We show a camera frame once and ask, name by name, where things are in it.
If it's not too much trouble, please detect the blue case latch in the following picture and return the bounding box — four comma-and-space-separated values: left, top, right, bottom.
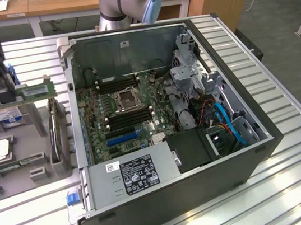
66, 191, 82, 208

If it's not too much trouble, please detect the white floor cable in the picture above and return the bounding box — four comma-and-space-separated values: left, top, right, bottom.
243, 0, 264, 13

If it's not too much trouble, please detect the silver CPU chip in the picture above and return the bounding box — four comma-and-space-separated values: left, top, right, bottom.
0, 138, 16, 164

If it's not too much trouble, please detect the grey parts rack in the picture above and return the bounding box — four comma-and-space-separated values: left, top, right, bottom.
0, 96, 77, 197

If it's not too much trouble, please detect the wooden desk white frame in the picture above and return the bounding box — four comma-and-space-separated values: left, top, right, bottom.
0, 0, 196, 44

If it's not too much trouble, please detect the black cylindrical capacitor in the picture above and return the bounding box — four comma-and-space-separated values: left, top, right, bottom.
82, 67, 96, 87

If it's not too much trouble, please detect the black expansion slot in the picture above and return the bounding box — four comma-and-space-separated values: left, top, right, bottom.
105, 128, 139, 142

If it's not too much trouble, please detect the green graphics card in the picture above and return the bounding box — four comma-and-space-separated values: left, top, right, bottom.
38, 72, 68, 165

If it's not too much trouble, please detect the silver power supply black label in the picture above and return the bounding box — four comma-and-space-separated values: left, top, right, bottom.
80, 139, 187, 212

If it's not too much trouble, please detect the black RAM slot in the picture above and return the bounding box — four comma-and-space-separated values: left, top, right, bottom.
108, 117, 156, 133
107, 113, 155, 129
106, 110, 154, 125
96, 73, 138, 85
97, 79, 140, 92
96, 76, 139, 88
105, 106, 153, 121

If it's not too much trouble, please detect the black open PC case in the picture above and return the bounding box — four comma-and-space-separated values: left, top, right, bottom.
49, 6, 298, 225

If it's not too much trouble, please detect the silver chipset heatsink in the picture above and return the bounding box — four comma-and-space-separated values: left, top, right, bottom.
151, 132, 167, 144

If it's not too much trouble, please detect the green RAM stick white label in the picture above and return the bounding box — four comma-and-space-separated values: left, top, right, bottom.
0, 78, 59, 112

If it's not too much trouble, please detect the red thin wire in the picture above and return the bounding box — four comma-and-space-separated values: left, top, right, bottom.
196, 99, 221, 126

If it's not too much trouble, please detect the blue wire connector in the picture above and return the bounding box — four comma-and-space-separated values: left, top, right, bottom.
5, 62, 22, 87

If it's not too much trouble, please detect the yellow orange wire bundle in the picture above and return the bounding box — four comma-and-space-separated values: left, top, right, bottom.
211, 121, 234, 138

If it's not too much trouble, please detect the blue expansion slot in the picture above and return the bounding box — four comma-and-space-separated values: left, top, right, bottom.
106, 133, 141, 148

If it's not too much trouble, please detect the metal CPU socket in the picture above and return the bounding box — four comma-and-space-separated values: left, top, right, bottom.
110, 87, 143, 116

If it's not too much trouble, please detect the green motherboard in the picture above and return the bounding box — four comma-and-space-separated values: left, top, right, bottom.
73, 67, 184, 167

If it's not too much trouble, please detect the black fan shroud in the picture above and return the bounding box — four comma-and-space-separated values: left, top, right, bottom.
164, 124, 222, 176

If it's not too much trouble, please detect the grey case corner latch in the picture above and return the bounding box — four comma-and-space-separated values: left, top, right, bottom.
54, 36, 74, 69

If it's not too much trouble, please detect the silver metal disk bay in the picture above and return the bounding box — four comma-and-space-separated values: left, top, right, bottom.
164, 31, 207, 89

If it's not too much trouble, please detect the blue flat wire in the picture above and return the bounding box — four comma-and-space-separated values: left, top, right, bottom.
226, 116, 248, 151
213, 100, 233, 137

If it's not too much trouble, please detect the black wire bundle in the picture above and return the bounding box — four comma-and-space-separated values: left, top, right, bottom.
152, 68, 177, 97

